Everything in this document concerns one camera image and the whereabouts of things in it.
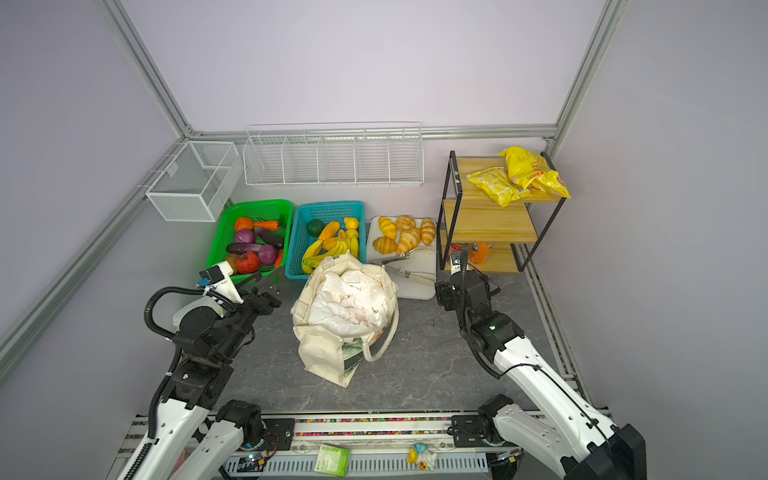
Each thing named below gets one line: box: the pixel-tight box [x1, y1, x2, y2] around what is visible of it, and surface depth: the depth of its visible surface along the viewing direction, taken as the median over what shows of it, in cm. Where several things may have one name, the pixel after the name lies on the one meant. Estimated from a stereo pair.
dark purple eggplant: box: [254, 227, 284, 249], surface depth 114 cm
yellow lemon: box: [344, 217, 359, 230], surface depth 118 cm
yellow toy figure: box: [406, 444, 438, 472], surface depth 69 cm
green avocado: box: [306, 219, 325, 237], surface depth 115 cm
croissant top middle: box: [395, 215, 416, 230], surface depth 118 cm
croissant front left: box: [372, 236, 398, 255], surface depth 111 cm
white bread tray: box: [366, 216, 437, 301], surface depth 109 cm
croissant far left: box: [378, 216, 397, 240], surface depth 118 cm
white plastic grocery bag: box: [309, 270, 387, 336], surface depth 80 cm
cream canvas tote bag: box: [292, 252, 399, 387], surface depth 75 cm
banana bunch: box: [302, 230, 359, 274], surface depth 107 cm
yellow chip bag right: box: [498, 146, 572, 198], surface depth 77 cm
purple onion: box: [235, 229, 255, 244], surface depth 112 cm
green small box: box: [314, 444, 351, 478], surface depth 70 cm
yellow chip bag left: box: [466, 167, 531, 207], surface depth 79 cm
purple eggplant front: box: [226, 243, 263, 254], surface depth 108 cm
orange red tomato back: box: [235, 217, 253, 231], surface depth 116 cm
